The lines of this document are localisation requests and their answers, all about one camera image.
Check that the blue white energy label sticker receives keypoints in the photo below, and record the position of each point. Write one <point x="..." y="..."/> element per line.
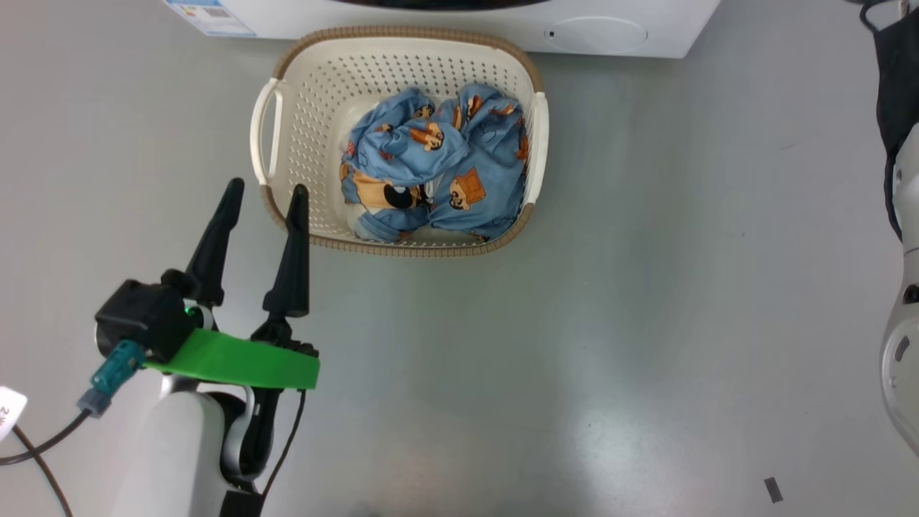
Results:
<point x="208" y="18"/>

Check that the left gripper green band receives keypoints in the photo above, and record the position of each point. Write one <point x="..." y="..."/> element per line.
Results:
<point x="237" y="362"/>

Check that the white front-load washing machine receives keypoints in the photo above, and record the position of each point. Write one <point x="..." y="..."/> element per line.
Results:
<point x="646" y="14"/>

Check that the small dark tape piece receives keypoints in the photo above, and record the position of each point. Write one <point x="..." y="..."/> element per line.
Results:
<point x="773" y="490"/>

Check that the blue cartoon print clothes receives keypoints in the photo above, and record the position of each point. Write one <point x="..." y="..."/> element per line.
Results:
<point x="431" y="158"/>

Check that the cream perforated laundry basket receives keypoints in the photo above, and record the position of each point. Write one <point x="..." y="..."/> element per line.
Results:
<point x="316" y="93"/>

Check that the round white filter cover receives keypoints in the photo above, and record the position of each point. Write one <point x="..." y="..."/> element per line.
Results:
<point x="596" y="34"/>

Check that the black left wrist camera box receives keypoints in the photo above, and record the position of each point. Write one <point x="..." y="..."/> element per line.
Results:
<point x="140" y="316"/>

